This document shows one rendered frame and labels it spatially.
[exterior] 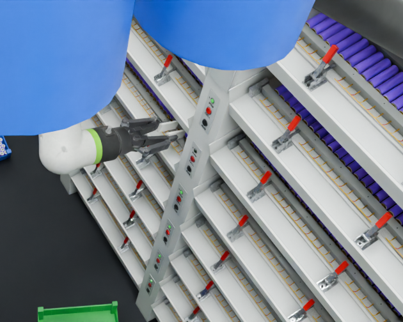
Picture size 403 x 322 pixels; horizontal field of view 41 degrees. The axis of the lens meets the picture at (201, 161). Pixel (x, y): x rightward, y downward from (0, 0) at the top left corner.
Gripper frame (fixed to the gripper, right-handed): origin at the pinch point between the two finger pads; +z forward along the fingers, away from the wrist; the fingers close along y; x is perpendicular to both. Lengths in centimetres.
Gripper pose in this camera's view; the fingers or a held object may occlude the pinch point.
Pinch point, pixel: (171, 130)
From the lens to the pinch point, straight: 154.4
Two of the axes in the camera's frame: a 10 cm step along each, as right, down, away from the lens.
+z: 7.4, -1.9, 6.5
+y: -5.6, -7.1, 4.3
